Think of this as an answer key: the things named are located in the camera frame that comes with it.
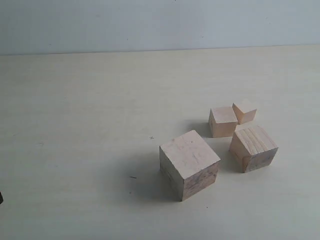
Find smallest wooden cube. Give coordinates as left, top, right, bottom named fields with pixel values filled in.
left=232, top=99, right=257, bottom=125

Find second largest wooden cube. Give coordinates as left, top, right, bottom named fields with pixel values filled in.
left=229, top=125, right=278, bottom=173

